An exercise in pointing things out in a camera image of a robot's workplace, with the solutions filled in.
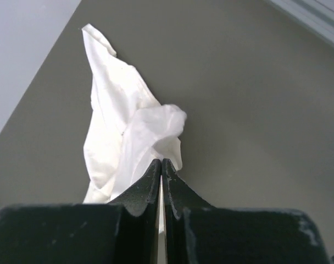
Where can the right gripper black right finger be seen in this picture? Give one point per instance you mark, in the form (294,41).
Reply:
(197,232)

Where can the right aluminium frame post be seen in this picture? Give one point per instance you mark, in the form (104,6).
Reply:
(316,16)

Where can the white t shirt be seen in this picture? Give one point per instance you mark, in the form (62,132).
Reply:
(129,128)

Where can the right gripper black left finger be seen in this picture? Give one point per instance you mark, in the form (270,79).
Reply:
(124,230)

